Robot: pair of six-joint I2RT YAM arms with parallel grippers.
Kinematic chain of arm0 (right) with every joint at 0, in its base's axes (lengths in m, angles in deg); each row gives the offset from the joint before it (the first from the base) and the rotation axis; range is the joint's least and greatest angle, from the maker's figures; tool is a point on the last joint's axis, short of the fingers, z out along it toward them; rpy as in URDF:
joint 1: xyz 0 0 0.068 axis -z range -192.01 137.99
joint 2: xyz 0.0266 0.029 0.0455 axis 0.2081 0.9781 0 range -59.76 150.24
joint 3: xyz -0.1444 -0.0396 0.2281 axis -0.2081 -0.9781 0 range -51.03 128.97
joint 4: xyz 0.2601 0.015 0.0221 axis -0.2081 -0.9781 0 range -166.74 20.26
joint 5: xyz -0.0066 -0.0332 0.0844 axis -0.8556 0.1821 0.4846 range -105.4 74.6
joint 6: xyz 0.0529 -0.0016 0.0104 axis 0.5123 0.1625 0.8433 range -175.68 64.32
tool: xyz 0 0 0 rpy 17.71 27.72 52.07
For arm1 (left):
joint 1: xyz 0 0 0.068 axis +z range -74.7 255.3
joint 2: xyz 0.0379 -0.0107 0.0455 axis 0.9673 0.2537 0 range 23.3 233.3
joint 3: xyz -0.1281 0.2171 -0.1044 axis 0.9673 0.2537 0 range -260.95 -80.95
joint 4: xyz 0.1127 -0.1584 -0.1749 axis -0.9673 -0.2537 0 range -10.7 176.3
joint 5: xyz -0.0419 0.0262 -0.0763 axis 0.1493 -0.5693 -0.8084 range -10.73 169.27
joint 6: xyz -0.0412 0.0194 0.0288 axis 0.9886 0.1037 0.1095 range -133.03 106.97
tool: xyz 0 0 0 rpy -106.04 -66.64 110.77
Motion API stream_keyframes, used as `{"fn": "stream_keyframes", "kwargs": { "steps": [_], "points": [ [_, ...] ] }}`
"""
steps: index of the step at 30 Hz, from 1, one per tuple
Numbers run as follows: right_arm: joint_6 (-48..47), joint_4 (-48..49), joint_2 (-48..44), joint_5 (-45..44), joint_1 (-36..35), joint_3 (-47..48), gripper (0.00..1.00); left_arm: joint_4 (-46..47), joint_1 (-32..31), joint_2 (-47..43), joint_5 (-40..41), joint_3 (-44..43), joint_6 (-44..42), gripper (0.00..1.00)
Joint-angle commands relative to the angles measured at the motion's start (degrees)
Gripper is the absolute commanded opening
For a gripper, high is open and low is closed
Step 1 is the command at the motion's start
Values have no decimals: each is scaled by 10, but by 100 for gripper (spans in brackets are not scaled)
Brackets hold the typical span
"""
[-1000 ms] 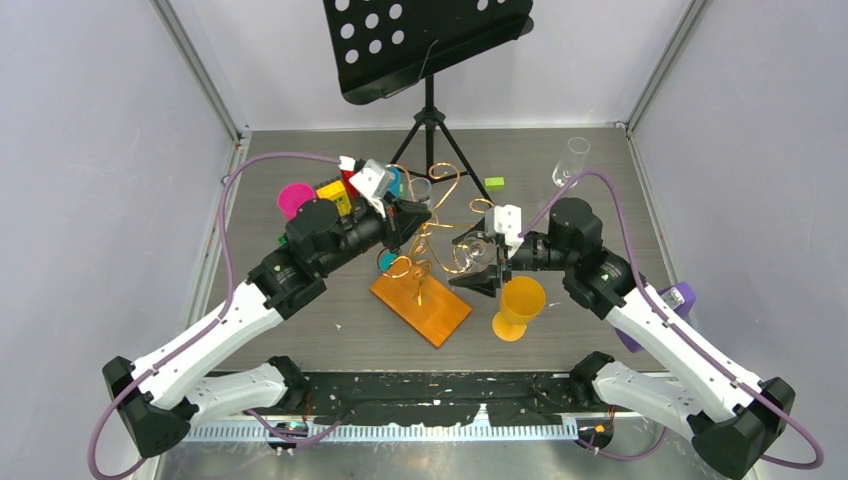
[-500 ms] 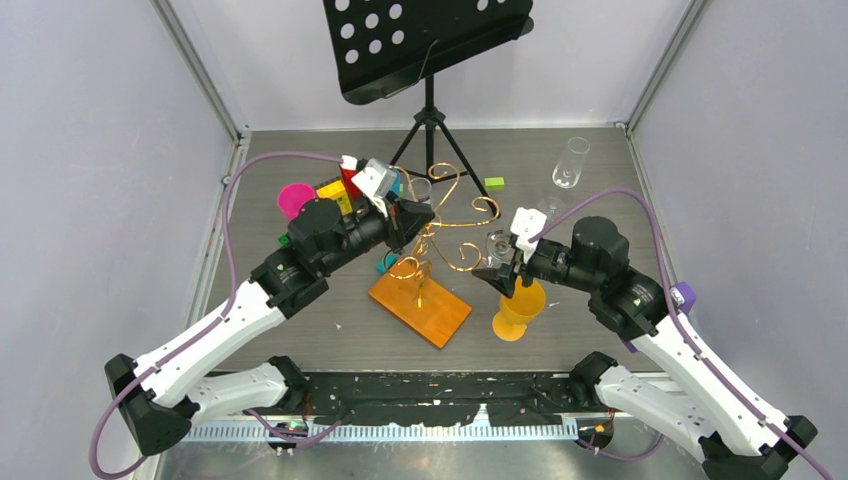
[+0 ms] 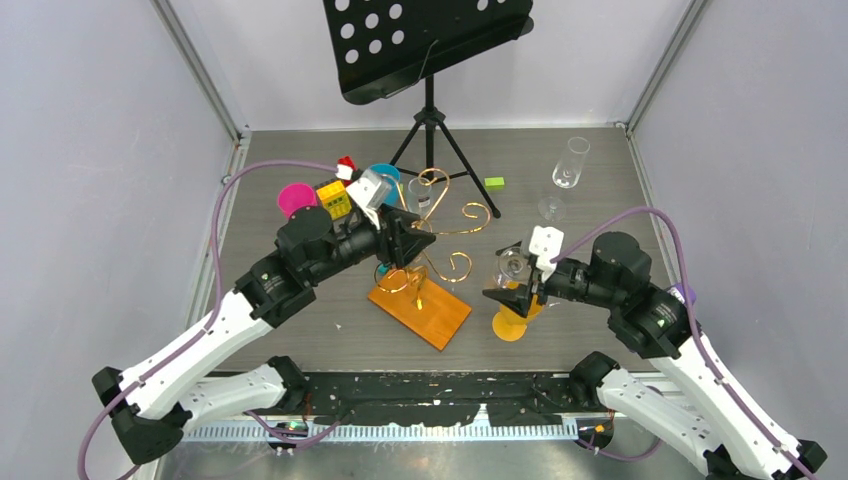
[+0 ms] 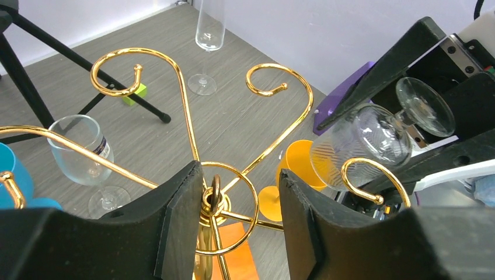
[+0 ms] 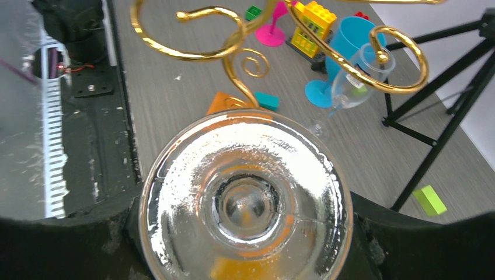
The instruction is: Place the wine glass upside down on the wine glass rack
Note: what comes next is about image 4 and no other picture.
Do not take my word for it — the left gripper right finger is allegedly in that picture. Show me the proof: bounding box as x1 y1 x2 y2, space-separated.
279 169 494 279

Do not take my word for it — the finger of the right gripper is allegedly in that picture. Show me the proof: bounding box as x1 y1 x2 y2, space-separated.
316 16 446 131
360 127 495 194

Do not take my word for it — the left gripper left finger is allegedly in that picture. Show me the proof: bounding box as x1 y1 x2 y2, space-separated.
1 161 203 279

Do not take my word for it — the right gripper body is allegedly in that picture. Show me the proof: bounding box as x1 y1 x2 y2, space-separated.
369 34 494 142

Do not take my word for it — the gold wine glass rack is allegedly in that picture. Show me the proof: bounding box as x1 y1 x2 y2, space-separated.
0 47 413 280

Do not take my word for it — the clear stemless wine glass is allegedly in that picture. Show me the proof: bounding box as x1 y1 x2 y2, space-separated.
310 77 455 191

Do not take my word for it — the orange plastic goblet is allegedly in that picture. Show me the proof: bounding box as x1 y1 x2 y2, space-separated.
258 139 327 222

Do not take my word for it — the small clear wine glass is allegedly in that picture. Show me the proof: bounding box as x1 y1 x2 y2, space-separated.
47 114 131 221

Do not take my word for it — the tall clear flute glass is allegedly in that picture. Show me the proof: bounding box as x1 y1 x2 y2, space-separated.
188 0 226 96

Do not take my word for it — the purple tape dispenser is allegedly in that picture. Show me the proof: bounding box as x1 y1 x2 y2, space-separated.
313 61 375 135

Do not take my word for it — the light green toy block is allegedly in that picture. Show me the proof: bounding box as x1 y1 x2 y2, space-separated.
121 83 148 106

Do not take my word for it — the blue plastic goblet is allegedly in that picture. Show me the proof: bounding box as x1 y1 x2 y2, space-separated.
1 143 62 210

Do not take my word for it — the black music stand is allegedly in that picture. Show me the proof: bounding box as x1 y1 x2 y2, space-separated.
0 0 172 145

